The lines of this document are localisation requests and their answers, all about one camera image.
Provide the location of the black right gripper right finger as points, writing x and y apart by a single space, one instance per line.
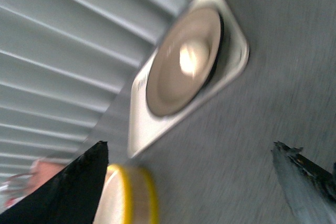
308 188

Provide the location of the grey pleated curtain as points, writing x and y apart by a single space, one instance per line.
63 62

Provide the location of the wooden steamer yellow rims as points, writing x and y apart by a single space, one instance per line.
128 196

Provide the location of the beige plate black rim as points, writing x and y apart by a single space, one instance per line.
185 61

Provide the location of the red white background object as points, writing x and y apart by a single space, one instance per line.
17 187

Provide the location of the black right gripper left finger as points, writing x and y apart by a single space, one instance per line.
71 196

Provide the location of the cream rectangular tray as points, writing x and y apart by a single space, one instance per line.
144 126

